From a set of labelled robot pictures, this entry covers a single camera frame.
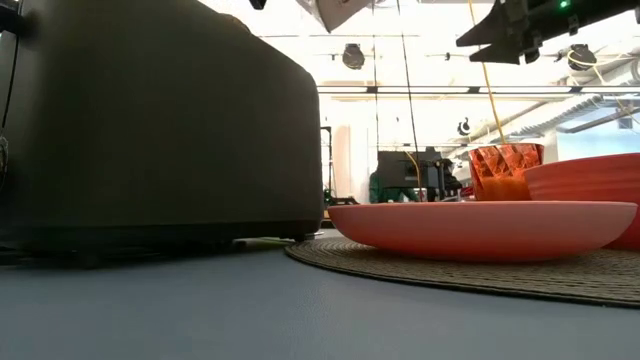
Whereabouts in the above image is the yellow hanging cable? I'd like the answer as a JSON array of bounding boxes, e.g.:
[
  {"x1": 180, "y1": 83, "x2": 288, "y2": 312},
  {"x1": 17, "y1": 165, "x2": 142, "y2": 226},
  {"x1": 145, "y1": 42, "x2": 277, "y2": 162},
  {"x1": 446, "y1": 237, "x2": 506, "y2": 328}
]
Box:
[{"x1": 466, "y1": 0, "x2": 507, "y2": 146}]

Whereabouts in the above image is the pink plate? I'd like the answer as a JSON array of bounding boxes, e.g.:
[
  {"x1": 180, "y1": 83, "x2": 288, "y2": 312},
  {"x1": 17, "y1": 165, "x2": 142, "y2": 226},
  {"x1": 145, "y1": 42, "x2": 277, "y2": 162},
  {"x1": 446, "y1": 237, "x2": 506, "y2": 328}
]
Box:
[{"x1": 327, "y1": 200, "x2": 639, "y2": 264}]

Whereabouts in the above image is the person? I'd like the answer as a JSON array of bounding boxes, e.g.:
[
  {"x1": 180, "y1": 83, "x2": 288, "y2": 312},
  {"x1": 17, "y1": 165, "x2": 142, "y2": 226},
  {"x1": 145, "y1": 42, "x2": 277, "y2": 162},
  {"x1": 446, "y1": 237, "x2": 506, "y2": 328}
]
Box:
[{"x1": 368, "y1": 169, "x2": 420, "y2": 204}]

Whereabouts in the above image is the woven grey placemat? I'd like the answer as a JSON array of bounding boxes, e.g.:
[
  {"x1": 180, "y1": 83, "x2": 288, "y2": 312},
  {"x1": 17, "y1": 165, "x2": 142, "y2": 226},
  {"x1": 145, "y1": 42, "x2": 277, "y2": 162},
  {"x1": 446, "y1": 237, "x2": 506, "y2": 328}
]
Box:
[{"x1": 283, "y1": 235, "x2": 640, "y2": 309}]

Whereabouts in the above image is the black toaster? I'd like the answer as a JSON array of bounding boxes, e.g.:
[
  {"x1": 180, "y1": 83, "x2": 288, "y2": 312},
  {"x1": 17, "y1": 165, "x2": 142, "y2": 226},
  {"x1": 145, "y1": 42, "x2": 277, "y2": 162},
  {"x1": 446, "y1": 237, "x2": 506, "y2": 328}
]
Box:
[{"x1": 0, "y1": 0, "x2": 325, "y2": 269}]

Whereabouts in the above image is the red-orange bowl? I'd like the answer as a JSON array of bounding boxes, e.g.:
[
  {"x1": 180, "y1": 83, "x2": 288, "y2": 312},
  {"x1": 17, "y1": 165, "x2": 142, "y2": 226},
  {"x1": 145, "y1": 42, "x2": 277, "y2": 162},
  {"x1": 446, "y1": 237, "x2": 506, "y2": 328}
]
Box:
[{"x1": 523, "y1": 152, "x2": 640, "y2": 251}]

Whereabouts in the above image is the black hanging cable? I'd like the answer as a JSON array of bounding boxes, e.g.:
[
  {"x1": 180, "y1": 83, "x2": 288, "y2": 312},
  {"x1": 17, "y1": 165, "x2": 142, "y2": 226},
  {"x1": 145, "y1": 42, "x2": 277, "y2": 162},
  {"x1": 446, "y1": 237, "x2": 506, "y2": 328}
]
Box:
[{"x1": 397, "y1": 0, "x2": 422, "y2": 201}]

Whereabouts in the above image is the black background monitor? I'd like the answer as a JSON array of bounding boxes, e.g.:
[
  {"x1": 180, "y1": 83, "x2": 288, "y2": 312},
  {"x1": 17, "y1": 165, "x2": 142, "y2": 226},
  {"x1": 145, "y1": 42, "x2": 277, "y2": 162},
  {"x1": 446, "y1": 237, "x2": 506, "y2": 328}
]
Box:
[{"x1": 376, "y1": 148, "x2": 444, "y2": 191}]

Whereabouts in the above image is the orange faceted plastic cup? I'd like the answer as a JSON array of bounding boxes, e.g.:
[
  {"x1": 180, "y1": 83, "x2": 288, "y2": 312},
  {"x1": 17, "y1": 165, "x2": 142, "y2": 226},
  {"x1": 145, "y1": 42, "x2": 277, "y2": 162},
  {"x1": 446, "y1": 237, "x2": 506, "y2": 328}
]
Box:
[{"x1": 467, "y1": 142, "x2": 546, "y2": 203}]

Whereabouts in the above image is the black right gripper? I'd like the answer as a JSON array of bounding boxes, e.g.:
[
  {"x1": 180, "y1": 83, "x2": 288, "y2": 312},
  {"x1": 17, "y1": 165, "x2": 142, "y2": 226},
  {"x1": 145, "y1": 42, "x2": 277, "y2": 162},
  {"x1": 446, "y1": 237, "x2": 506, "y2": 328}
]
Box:
[{"x1": 455, "y1": 0, "x2": 551, "y2": 65}]

